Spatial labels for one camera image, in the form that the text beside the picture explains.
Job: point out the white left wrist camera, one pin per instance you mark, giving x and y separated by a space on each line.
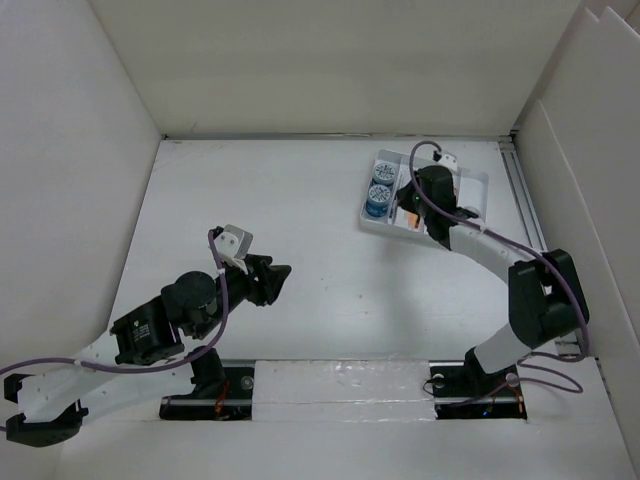
232 245

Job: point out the white compartment organizer tray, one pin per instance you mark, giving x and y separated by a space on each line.
470 187

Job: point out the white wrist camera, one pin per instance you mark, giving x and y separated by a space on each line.
446 159
232 245

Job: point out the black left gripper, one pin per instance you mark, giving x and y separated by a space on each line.
275 275

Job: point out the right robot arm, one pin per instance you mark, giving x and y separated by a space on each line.
545 297

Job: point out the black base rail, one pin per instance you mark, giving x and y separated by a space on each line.
349 391

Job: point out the black gel pen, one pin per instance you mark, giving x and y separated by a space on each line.
394 211

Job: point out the blue cleaning gel jar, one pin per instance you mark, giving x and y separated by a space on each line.
378 201
385 172

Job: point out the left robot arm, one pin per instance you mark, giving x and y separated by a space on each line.
164 348

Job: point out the orange highlighter pen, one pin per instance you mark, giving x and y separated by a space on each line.
413 221

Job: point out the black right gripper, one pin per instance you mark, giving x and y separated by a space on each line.
404 195

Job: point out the aluminium side rail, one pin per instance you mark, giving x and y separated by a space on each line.
528 230

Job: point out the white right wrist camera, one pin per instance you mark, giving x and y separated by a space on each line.
446 159

